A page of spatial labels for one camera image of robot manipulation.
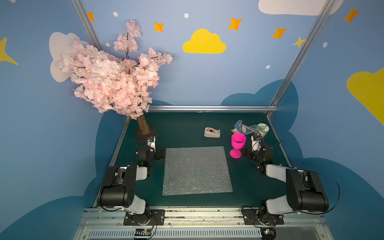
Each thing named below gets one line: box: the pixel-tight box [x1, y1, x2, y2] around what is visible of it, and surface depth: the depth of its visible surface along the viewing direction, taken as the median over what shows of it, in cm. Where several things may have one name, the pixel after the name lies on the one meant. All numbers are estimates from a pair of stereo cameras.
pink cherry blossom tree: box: [59, 19, 173, 136], surface depth 67 cm
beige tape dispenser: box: [204, 127, 221, 138], surface depth 109 cm
